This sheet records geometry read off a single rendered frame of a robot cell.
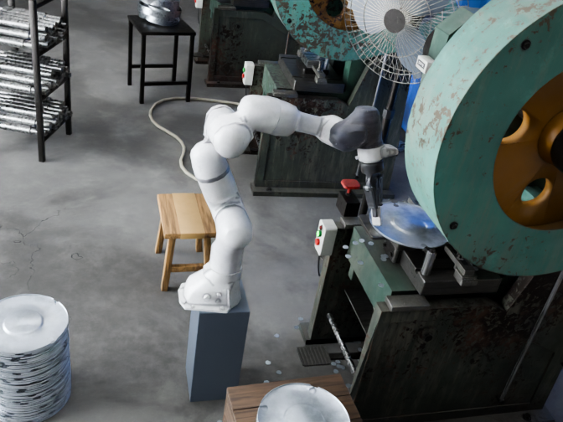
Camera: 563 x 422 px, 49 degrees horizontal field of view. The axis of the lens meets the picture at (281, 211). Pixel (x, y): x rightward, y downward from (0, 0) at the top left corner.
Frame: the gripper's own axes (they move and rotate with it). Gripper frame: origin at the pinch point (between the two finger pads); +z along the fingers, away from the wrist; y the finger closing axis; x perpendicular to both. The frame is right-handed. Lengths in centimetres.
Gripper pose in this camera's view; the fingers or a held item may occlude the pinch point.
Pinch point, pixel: (376, 215)
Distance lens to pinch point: 217.2
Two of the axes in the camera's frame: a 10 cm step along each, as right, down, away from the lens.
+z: 1.4, 9.1, 3.8
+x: 8.7, 0.7, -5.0
